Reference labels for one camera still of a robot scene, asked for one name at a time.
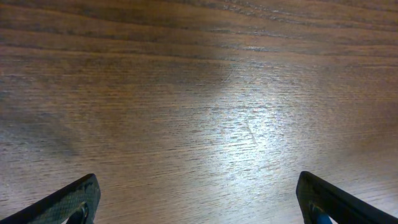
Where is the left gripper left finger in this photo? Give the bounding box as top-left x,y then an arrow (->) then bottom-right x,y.
1,174 -> 101,224

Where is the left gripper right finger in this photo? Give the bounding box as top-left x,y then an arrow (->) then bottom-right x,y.
296,171 -> 397,224

